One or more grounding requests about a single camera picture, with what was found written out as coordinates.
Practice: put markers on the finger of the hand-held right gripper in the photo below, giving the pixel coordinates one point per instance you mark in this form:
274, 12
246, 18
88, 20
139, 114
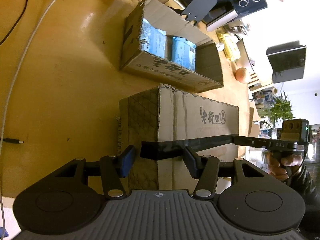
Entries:
252, 141

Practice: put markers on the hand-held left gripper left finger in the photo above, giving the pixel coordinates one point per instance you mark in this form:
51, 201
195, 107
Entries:
127, 162

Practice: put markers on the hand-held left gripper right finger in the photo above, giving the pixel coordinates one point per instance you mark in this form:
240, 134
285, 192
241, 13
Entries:
191, 163

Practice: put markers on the cardboard box black tape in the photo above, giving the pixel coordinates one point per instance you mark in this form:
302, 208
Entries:
212, 110

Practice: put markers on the blue packet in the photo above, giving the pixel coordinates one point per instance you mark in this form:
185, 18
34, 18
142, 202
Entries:
153, 41
183, 53

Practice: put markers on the person's right forearm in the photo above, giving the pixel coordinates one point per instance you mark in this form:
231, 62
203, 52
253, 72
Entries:
308, 195

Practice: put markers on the round wooden desktop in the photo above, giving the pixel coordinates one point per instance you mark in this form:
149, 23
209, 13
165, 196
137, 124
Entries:
62, 80

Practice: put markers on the person's right hand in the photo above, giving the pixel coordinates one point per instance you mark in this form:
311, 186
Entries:
275, 166

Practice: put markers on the green potted plant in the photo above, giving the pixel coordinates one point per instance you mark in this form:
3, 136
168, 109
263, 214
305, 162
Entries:
280, 110

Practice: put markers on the striped wooden trivet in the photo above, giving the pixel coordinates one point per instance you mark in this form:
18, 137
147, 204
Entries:
253, 78

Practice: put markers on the black range hood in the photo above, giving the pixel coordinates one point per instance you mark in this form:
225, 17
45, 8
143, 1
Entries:
287, 62

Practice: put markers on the grey phone stand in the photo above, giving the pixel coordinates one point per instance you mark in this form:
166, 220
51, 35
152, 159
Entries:
200, 5

